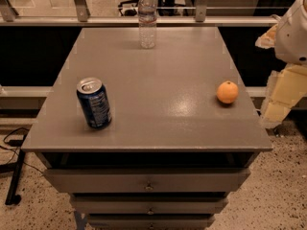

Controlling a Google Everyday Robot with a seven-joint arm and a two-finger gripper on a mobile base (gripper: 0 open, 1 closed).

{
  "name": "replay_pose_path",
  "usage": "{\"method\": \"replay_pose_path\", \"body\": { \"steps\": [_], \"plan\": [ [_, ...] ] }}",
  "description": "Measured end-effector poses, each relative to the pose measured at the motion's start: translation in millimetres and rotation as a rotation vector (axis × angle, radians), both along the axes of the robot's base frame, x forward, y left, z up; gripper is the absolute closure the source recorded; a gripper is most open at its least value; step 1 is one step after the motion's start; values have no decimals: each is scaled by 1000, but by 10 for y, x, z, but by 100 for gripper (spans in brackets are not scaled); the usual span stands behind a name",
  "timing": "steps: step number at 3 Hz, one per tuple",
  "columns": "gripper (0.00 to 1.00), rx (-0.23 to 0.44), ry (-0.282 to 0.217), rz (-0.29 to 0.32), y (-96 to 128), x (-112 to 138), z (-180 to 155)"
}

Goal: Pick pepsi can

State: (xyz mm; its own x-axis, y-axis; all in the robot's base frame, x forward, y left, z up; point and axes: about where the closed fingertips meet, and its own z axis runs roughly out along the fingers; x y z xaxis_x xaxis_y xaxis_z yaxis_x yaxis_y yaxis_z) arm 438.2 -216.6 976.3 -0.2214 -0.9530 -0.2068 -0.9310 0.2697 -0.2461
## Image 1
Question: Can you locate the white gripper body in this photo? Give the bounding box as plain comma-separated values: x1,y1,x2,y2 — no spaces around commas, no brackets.
274,0,307,65

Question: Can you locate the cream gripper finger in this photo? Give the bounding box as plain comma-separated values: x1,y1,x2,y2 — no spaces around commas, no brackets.
260,64,307,126
255,25,277,49

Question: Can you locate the blue pepsi can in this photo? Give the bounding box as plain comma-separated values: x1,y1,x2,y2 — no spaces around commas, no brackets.
77,77,111,128

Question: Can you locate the orange fruit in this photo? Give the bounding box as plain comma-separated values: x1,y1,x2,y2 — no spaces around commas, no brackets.
217,80,239,104

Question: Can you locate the clear plastic water bottle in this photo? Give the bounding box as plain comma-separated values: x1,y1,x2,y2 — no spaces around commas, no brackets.
138,0,156,49

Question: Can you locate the grey drawer cabinet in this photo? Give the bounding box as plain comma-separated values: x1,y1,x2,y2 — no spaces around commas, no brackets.
20,26,274,230

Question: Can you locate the black office chair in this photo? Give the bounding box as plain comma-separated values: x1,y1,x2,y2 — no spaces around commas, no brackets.
118,0,139,16

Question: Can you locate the top grey drawer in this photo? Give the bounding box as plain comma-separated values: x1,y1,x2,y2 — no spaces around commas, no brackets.
44,168,250,194

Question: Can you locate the grey drawer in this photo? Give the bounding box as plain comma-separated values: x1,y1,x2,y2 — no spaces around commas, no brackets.
70,194,228,215
87,214,215,230
44,168,250,194

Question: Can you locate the bottom grey drawer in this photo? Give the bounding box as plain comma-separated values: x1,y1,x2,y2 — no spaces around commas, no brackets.
87,214,215,230

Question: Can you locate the middle grey drawer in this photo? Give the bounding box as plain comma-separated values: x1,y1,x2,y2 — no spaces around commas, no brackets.
70,194,228,215

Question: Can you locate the black stand leg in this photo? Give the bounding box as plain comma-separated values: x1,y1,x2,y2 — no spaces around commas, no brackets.
5,150,25,205

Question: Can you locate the metal railing frame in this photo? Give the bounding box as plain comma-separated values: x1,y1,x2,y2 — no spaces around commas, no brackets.
1,0,292,27

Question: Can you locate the black cable on floor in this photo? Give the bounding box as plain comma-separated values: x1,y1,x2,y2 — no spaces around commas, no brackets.
0,126,44,174

